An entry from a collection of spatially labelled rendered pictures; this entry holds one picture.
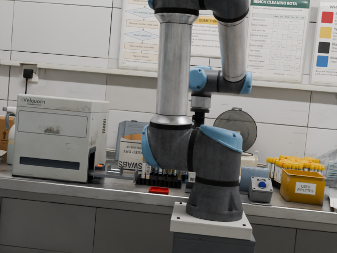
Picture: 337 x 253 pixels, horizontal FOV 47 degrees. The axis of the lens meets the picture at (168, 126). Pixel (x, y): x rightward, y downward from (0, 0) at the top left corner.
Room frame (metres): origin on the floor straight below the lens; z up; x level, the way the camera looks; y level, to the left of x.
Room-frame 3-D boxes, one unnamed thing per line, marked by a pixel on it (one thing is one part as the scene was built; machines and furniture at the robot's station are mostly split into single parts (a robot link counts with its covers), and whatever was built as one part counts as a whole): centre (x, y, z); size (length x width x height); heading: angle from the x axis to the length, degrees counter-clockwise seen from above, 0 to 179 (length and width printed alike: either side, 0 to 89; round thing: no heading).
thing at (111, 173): (1.39, 0.20, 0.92); 0.21 x 0.07 x 0.05; 86
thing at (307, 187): (1.41, -0.51, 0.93); 0.13 x 0.13 x 0.10; 82
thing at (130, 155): (1.77, 0.07, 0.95); 0.29 x 0.25 x 0.15; 176
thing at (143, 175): (1.47, 0.02, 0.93); 0.17 x 0.09 x 0.11; 87
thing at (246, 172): (1.44, -0.34, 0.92); 0.10 x 0.07 x 0.10; 81
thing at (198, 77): (1.31, -0.10, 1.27); 0.11 x 0.11 x 0.08; 75
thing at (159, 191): (1.34, 0.01, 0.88); 0.07 x 0.07 x 0.01; 86
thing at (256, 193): (1.34, -0.34, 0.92); 0.13 x 0.07 x 0.08; 176
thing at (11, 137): (1.61, 0.64, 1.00); 0.09 x 0.08 x 0.24; 176
